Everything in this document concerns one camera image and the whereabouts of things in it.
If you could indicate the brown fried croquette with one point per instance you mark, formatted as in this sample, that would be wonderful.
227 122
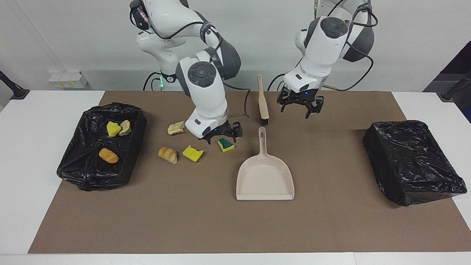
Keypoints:
108 155

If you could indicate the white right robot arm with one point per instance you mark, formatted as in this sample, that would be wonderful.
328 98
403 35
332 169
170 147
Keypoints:
202 73

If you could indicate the small green sponge wedge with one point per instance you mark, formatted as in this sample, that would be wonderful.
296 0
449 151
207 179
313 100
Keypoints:
226 144

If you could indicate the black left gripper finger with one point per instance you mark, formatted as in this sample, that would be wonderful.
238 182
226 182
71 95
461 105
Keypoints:
311 110
283 106

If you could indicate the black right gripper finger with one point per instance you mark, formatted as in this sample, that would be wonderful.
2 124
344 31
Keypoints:
236 136
206 140

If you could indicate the black stand pole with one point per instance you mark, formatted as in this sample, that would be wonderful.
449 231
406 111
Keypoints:
16 92
456 88

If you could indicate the bin with black trash bag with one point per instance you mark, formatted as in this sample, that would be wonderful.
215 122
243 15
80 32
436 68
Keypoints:
408 162
84 169

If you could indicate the green and yellow sponge piece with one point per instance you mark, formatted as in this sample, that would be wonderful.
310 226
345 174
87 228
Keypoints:
113 129

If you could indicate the dark background panel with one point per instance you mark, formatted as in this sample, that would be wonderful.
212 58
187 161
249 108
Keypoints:
460 62

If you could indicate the beige plastic dustpan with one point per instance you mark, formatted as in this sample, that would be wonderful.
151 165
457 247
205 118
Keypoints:
265 176

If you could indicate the white power strip box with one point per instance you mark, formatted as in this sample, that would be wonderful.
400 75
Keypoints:
68 79

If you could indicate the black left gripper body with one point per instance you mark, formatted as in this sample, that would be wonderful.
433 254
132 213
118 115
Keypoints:
300 95

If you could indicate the pale beige foam chunk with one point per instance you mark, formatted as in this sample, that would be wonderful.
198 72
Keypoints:
176 127

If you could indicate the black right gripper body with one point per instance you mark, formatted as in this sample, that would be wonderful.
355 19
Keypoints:
222 131

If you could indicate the beige brush with black bristles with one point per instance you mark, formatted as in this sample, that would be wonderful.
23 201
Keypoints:
262 97

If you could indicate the orange striped bread piece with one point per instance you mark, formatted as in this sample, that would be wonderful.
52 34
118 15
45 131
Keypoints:
167 154
125 127

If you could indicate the brown paper table mat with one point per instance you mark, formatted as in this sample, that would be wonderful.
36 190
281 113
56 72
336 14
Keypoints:
257 221

